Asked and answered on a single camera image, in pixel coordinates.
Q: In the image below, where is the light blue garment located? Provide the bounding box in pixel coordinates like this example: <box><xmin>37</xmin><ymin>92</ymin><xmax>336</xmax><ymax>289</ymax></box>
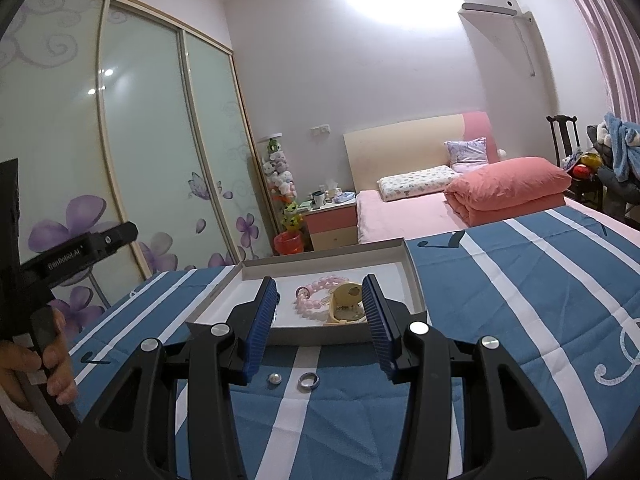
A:
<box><xmin>602</xmin><ymin>112</ymin><xmax>640</xmax><ymax>183</ymax></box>

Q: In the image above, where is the grey cardboard box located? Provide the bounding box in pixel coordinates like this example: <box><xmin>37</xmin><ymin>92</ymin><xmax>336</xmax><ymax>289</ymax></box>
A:
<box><xmin>186</xmin><ymin>238</ymin><xmax>428</xmax><ymax>348</ymax></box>

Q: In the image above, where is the beige pink headboard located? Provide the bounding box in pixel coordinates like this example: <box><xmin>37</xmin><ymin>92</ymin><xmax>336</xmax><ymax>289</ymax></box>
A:
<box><xmin>343</xmin><ymin>111</ymin><xmax>498</xmax><ymax>192</ymax></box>

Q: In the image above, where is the white air conditioner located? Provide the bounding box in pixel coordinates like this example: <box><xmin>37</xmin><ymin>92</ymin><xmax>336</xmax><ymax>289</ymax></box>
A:
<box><xmin>459</xmin><ymin>0</ymin><xmax>518</xmax><ymax>17</ymax></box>

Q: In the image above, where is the pink bead bracelet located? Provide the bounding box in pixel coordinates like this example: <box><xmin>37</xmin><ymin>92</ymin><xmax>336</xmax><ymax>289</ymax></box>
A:
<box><xmin>295</xmin><ymin>274</ymin><xmax>351</xmax><ymax>321</ymax></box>

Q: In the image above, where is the plush toy display tube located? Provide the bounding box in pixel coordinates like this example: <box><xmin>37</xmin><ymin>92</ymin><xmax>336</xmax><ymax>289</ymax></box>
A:
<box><xmin>256</xmin><ymin>132</ymin><xmax>303</xmax><ymax>241</ymax></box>

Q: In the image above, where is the yellow hair clip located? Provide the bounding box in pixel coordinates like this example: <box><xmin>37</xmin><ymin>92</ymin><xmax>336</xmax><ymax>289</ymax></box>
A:
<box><xmin>325</xmin><ymin>282</ymin><xmax>368</xmax><ymax>327</ymax></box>

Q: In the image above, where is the folded pink quilt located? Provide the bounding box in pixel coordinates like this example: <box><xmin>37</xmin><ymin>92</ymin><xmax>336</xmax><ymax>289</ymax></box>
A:
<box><xmin>445</xmin><ymin>156</ymin><xmax>572</xmax><ymax>227</ymax></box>

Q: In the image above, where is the pink curtain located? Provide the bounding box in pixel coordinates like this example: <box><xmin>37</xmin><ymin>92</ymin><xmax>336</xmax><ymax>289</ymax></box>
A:
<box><xmin>547</xmin><ymin>0</ymin><xmax>640</xmax><ymax>126</ymax></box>

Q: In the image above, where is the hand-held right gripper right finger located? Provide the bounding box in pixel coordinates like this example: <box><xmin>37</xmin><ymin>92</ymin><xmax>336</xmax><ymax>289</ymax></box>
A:
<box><xmin>361</xmin><ymin>274</ymin><xmax>586</xmax><ymax>480</ymax></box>

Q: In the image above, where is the yellow red toy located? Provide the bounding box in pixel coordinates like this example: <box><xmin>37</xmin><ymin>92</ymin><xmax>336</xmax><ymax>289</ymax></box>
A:
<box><xmin>572</xmin><ymin>152</ymin><xmax>603</xmax><ymax>178</ymax></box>

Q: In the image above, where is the purple pillow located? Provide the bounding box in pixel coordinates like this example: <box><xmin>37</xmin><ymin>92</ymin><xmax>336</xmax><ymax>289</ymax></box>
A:
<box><xmin>445</xmin><ymin>137</ymin><xmax>490</xmax><ymax>171</ymax></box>

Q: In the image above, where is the floral sliding door wardrobe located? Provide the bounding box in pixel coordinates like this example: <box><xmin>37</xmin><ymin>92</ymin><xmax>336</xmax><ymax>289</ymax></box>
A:
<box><xmin>0</xmin><ymin>0</ymin><xmax>273</xmax><ymax>321</ymax></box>

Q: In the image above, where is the white patterned pillow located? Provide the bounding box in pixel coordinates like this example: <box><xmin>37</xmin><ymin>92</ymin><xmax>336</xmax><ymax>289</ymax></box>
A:
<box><xmin>377</xmin><ymin>165</ymin><xmax>458</xmax><ymax>203</ymax></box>

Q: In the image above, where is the blue white striped sheet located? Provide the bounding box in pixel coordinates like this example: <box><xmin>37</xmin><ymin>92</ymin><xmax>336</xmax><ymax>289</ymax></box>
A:
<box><xmin>65</xmin><ymin>205</ymin><xmax>640</xmax><ymax>480</ymax></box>

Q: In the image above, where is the pink bed sheet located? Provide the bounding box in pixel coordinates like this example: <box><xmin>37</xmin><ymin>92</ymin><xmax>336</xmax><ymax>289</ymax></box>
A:
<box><xmin>356</xmin><ymin>189</ymin><xmax>640</xmax><ymax>246</ymax></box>

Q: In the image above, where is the red waste bin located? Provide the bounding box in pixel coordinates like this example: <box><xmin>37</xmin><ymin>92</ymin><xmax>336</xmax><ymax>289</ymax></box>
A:
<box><xmin>273</xmin><ymin>230</ymin><xmax>305</xmax><ymax>256</ymax></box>

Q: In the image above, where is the person's left hand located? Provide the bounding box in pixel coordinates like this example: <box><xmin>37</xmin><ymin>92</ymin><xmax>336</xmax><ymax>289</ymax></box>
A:
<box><xmin>0</xmin><ymin>307</ymin><xmax>78</xmax><ymax>398</ymax></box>

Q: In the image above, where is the dark wooden chair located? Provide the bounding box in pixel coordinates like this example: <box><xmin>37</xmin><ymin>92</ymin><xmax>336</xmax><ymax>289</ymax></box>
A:
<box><xmin>546</xmin><ymin>114</ymin><xmax>603</xmax><ymax>211</ymax></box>

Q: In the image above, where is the pink nightstand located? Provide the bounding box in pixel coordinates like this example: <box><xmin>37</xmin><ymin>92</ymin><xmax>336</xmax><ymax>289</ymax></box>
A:
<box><xmin>302</xmin><ymin>195</ymin><xmax>358</xmax><ymax>252</ymax></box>

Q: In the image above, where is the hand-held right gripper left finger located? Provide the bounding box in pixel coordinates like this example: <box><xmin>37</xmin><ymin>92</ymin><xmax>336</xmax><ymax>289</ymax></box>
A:
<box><xmin>70</xmin><ymin>276</ymin><xmax>279</xmax><ymax>480</ymax></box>

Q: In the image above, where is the person's left forearm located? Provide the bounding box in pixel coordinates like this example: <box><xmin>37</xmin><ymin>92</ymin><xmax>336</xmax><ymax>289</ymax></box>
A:
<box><xmin>0</xmin><ymin>375</ymin><xmax>58</xmax><ymax>480</ymax></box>

